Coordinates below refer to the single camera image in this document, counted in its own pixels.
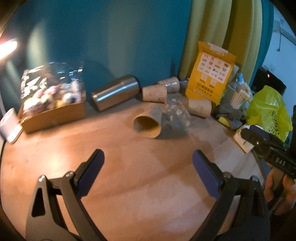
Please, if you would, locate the cartoon-printed paper cup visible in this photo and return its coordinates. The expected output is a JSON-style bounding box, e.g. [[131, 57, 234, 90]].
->
[[132, 106, 163, 138]]

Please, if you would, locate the paper cup by yellow bag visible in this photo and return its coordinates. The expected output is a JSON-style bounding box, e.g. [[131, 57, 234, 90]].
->
[[188, 99, 212, 118]]

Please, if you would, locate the paper cup behind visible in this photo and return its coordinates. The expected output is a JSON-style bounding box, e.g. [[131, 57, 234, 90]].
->
[[157, 76, 180, 93]]

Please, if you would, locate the paper cup lying left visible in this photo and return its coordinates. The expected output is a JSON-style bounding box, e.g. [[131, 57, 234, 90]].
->
[[142, 85, 167, 103]]

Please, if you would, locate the tissue pack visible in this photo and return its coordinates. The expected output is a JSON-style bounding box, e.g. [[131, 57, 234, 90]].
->
[[233, 125, 254, 153]]

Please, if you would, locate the yellow-green plastic bag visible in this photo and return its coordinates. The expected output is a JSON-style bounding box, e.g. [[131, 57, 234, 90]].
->
[[246, 85, 292, 142]]

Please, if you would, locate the grey cloth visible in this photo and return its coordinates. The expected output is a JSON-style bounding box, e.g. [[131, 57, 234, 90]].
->
[[212, 104, 246, 131]]

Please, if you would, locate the yellow sponge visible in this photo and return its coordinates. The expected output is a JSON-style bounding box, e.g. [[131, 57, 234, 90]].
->
[[218, 116, 230, 128]]

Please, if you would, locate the white plastic basket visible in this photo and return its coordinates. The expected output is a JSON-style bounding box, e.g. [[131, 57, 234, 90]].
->
[[221, 86, 252, 109]]

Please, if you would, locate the black monitor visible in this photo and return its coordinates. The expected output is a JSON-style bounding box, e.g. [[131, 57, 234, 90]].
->
[[251, 67, 287, 95]]

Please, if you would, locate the yellow paper bag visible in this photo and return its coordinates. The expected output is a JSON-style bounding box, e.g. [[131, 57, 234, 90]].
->
[[185, 41, 236, 105]]

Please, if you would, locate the clear plastic bottle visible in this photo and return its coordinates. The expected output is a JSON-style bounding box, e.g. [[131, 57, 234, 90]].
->
[[163, 97, 191, 131]]

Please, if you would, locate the yellow-green curtain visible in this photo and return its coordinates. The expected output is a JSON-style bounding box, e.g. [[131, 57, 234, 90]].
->
[[178, 0, 262, 83]]

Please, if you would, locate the white desk lamp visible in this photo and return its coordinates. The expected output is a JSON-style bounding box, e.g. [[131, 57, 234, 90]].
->
[[1, 38, 23, 144]]

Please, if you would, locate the brown cardboard box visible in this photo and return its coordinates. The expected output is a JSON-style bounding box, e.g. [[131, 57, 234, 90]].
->
[[18, 91, 86, 134]]

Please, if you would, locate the stainless steel tumbler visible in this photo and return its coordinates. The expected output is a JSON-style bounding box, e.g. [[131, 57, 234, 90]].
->
[[91, 75, 140, 111]]

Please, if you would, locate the teal curtain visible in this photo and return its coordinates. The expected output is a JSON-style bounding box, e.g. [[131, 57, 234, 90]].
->
[[1, 1, 274, 100]]

